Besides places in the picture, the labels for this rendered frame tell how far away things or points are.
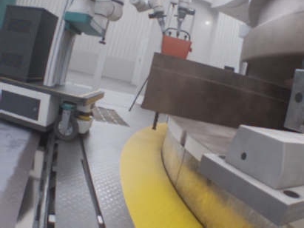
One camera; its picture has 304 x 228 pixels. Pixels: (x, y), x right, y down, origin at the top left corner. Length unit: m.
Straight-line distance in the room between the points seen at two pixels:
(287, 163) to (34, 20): 1.65
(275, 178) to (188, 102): 1.25
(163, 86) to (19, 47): 1.03
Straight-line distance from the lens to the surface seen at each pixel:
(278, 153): 0.53
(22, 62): 1.77
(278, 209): 0.49
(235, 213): 0.88
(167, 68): 1.68
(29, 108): 1.66
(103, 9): 2.10
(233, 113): 1.78
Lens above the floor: 0.52
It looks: 5 degrees down
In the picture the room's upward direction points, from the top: 13 degrees clockwise
